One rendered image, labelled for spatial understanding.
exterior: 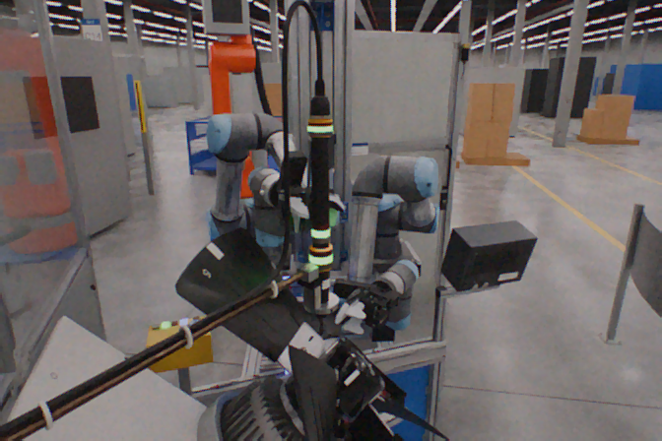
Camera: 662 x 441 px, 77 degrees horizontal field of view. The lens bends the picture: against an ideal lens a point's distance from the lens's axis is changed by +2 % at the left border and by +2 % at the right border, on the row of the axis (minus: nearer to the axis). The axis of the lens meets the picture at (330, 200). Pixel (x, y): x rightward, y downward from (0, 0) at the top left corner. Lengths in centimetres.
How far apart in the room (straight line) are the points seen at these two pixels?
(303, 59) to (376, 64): 110
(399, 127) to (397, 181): 163
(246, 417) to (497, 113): 846
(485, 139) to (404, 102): 625
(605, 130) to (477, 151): 494
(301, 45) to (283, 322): 116
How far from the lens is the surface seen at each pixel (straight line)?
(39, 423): 57
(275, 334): 78
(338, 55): 170
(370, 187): 123
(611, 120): 1320
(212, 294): 73
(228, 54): 478
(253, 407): 82
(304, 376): 53
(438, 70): 294
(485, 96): 891
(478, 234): 143
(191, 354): 124
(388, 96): 277
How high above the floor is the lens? 173
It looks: 17 degrees down
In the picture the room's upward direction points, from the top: straight up
